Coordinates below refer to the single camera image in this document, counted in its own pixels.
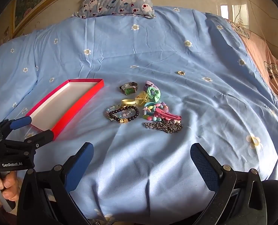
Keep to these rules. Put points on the light blue flowered duvet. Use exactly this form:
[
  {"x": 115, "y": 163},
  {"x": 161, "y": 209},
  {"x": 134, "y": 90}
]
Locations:
[{"x": 153, "y": 51}]

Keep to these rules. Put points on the yellow translucent hair clip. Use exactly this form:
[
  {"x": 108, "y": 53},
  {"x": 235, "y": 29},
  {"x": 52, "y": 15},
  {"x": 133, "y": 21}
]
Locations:
[{"x": 141, "y": 98}]

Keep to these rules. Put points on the pink printed blanket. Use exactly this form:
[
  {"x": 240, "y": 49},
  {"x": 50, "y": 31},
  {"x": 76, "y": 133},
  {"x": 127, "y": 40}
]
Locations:
[{"x": 258, "y": 49}]

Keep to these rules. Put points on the pink hair clip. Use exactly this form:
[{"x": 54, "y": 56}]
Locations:
[{"x": 169, "y": 116}]

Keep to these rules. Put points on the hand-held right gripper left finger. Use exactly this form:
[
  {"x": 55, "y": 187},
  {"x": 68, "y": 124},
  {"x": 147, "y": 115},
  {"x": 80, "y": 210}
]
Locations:
[{"x": 80, "y": 166}]

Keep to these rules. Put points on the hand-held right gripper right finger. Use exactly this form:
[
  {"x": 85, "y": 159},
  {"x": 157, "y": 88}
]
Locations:
[{"x": 204, "y": 168}]

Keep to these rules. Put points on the framed wall picture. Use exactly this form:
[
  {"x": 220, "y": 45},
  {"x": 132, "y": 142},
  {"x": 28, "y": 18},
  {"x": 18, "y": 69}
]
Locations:
[{"x": 28, "y": 2}]

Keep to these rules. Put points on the red cardboard box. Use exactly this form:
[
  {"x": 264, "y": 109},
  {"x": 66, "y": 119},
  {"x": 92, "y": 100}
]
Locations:
[{"x": 66, "y": 103}]

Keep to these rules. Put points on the person's left hand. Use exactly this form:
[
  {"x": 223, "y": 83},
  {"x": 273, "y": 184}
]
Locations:
[{"x": 9, "y": 187}]

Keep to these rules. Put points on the blue cartoon print pillow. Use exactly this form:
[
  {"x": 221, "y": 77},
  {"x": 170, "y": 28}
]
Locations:
[{"x": 120, "y": 0}]

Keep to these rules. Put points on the green-faced wrist watch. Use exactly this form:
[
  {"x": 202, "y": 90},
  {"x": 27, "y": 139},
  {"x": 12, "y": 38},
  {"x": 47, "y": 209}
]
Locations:
[{"x": 129, "y": 91}]

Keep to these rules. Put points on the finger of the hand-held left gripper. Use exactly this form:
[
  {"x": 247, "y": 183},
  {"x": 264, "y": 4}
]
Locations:
[
  {"x": 22, "y": 122},
  {"x": 42, "y": 137}
]

